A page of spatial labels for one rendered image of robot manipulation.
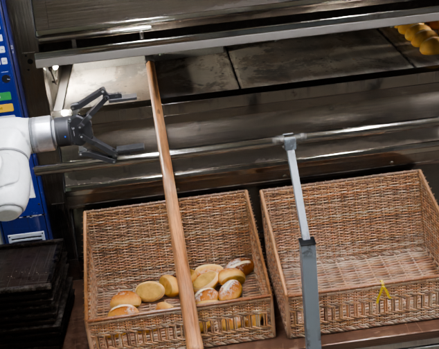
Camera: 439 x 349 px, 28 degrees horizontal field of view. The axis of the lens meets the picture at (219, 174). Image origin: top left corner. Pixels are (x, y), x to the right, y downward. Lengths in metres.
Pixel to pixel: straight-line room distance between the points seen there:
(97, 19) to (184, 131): 0.47
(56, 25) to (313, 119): 0.88
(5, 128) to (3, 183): 0.18
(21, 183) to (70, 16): 0.76
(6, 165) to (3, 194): 0.07
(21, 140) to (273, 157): 0.99
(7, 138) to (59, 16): 0.63
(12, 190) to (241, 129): 1.01
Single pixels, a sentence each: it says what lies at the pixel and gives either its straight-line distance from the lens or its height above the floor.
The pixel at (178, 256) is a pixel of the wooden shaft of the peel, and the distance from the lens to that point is 1.85.
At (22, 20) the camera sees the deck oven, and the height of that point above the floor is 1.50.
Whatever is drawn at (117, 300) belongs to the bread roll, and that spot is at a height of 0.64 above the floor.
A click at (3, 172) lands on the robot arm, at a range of 2.07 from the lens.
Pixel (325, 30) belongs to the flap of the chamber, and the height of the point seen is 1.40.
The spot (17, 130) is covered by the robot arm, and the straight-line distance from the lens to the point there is 2.18.
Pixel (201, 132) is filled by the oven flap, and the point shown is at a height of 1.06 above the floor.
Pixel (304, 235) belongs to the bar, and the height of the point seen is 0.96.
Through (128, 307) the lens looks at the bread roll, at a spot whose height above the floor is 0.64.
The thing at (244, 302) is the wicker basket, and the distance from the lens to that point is 2.55.
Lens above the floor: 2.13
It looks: 25 degrees down
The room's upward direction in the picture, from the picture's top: 6 degrees counter-clockwise
